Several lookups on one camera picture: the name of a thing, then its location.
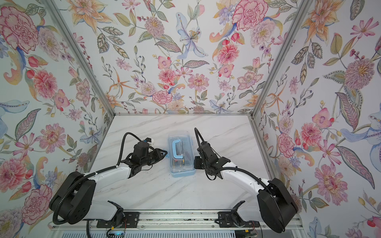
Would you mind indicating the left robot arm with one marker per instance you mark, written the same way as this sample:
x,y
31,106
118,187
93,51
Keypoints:
x,y
74,201

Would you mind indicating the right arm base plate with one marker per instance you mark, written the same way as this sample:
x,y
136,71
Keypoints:
x,y
231,219

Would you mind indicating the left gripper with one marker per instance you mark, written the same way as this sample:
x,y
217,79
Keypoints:
x,y
163,157

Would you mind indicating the aluminium front rail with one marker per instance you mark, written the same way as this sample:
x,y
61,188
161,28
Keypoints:
x,y
144,220

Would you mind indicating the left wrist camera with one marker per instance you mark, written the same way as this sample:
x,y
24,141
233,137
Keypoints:
x,y
148,140

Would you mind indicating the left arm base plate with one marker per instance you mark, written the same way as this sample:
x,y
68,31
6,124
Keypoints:
x,y
121,218

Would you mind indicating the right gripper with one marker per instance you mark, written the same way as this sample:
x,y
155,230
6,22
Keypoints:
x,y
197,160

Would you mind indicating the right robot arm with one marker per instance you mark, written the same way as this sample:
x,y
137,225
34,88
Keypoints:
x,y
270,202

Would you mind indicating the blue plastic tool box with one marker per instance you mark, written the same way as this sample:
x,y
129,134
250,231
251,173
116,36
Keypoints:
x,y
181,156

